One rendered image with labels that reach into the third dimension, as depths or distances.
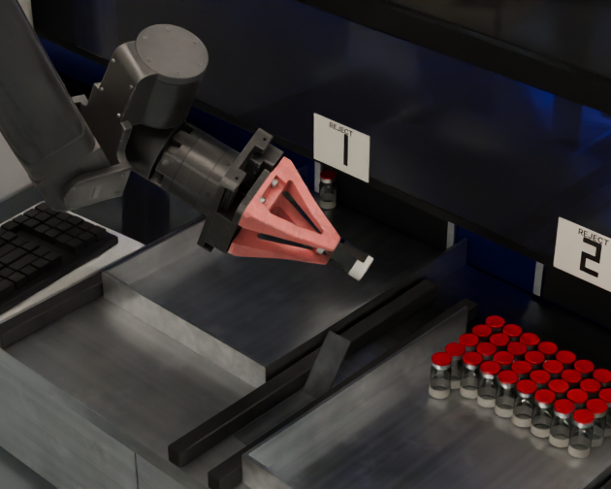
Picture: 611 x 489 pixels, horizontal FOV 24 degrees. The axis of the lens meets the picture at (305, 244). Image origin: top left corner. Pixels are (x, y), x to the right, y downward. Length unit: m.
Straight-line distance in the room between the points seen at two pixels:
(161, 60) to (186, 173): 0.10
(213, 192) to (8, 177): 0.89
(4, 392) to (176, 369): 1.08
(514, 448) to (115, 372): 0.43
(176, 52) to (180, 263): 0.63
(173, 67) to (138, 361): 0.53
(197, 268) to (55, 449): 0.90
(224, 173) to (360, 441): 0.41
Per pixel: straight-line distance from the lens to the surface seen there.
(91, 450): 2.41
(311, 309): 1.59
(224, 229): 1.12
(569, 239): 1.47
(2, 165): 1.96
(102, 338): 1.57
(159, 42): 1.08
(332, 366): 1.46
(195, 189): 1.11
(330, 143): 1.64
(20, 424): 2.58
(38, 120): 1.02
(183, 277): 1.65
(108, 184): 1.10
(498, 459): 1.41
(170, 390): 1.49
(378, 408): 1.46
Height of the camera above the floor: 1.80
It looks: 32 degrees down
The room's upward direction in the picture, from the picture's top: straight up
